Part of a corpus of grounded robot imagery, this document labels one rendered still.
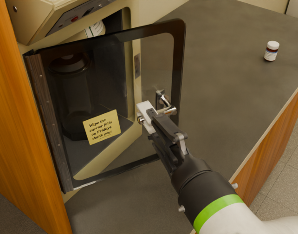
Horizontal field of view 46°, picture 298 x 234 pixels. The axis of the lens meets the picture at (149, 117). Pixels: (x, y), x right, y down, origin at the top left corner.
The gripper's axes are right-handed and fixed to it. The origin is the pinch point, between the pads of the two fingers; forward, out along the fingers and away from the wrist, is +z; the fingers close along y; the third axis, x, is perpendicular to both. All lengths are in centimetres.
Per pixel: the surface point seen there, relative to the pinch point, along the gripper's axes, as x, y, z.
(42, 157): 23.3, 4.6, -5.8
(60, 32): 13.6, 18.9, 9.2
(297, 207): -99, -120, 13
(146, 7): -39, -19, 84
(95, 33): 5.1, 13.4, 15.6
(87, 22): 7.6, 18.2, 12.2
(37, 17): 18.2, 27.8, -1.6
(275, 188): -97, -120, 28
